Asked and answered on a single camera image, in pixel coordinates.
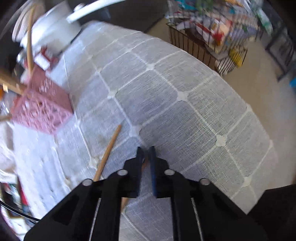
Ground pink perforated utensil holder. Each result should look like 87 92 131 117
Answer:
11 65 73 135

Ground grey checked tablecloth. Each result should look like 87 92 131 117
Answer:
13 21 278 219

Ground wooden utensil in holder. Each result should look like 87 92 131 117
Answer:
0 78 27 95
0 69 27 94

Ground red labelled jar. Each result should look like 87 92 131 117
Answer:
34 46 59 71

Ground white electric pot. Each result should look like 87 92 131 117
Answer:
19 1 119 54

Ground dark refrigerator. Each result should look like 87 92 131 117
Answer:
78 0 168 32

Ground green hanging plant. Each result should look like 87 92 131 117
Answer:
195 0 215 11

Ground tall wooden utensil handle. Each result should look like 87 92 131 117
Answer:
27 4 36 75

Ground black wire storage rack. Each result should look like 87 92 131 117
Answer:
167 1 260 76

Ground black table frame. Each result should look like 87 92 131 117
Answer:
265 25 295 82

